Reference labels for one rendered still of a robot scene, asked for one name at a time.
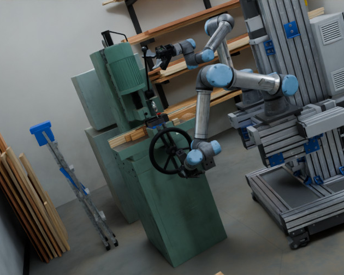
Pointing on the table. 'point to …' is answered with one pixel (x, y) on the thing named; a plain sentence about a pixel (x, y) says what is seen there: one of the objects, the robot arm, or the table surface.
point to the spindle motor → (124, 68)
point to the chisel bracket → (141, 113)
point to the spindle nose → (136, 100)
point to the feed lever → (147, 77)
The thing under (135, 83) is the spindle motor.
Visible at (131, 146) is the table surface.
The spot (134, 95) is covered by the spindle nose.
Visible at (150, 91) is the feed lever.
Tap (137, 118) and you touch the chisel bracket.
